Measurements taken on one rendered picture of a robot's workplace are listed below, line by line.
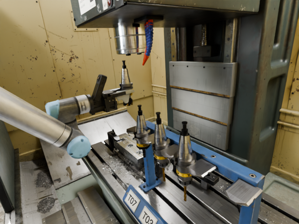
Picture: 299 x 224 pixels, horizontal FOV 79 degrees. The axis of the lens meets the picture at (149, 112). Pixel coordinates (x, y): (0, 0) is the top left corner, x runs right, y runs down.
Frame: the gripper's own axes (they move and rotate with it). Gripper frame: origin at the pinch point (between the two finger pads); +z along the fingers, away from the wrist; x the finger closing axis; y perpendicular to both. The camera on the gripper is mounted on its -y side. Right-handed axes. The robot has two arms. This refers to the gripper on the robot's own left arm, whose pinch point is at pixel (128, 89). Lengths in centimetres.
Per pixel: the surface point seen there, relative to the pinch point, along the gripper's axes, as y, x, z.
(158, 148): 12.4, 34.6, -10.6
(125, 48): -18.1, 4.7, -1.6
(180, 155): 10.5, 44.1, -10.3
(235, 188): 12, 59, -9
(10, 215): 54, -22, -61
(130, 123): 57, -83, 42
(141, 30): -24.8, 8.1, 4.9
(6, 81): -2, -100, -49
